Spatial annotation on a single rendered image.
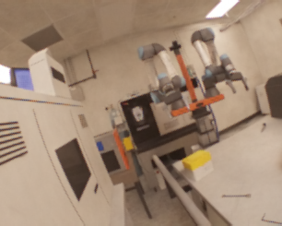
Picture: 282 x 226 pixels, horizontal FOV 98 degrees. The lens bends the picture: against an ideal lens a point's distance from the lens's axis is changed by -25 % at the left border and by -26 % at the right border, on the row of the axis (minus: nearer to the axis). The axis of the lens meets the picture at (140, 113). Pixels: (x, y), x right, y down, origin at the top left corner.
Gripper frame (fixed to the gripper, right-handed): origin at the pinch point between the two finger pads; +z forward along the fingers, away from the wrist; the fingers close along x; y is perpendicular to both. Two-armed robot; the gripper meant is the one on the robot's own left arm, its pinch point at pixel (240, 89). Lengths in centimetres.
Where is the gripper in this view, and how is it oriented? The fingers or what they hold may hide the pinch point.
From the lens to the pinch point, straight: 128.8
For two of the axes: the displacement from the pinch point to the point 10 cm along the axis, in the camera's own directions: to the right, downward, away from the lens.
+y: -0.2, -3.7, -9.3
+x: 9.8, -2.1, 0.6
